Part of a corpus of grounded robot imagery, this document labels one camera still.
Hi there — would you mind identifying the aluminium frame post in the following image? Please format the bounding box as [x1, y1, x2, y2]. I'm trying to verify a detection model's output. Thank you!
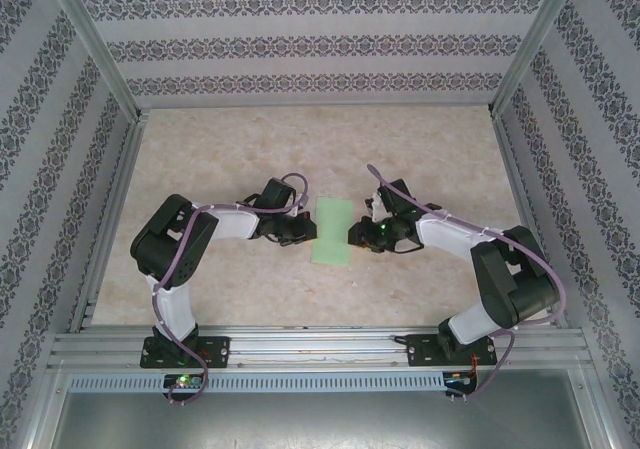
[487, 0, 586, 120]
[38, 0, 151, 123]

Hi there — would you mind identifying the grey slotted cable duct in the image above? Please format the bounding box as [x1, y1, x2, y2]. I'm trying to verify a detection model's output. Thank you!
[67, 372, 449, 393]

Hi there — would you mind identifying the aluminium frame bar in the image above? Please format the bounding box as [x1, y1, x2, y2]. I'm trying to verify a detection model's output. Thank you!
[14, 361, 69, 449]
[582, 363, 631, 449]

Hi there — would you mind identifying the green paper sheet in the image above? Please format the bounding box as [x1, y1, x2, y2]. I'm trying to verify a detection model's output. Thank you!
[309, 196, 355, 269]

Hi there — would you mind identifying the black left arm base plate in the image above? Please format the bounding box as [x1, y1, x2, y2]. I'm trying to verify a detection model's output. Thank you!
[139, 336, 232, 370]

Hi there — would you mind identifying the aluminium table side rail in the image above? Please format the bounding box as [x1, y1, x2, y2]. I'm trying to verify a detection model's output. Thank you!
[489, 111, 571, 330]
[67, 111, 149, 333]

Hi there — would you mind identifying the aluminium mounting beam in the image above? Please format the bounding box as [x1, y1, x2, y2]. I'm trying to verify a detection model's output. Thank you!
[49, 326, 594, 370]

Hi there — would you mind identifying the grey sheet metal panel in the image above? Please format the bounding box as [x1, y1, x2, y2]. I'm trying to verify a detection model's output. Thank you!
[49, 368, 614, 449]

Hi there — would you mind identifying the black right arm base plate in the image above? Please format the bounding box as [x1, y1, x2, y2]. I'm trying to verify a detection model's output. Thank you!
[407, 333, 496, 369]

